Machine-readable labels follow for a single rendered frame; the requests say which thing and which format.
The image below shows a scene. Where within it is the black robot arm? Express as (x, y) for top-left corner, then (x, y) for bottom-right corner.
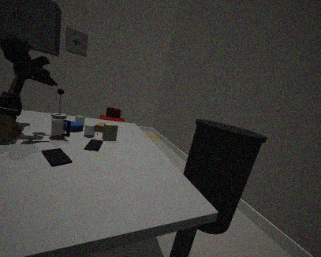
(0, 34), (50, 120)

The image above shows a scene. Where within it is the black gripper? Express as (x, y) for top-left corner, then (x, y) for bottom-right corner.
(17, 58), (58, 86)

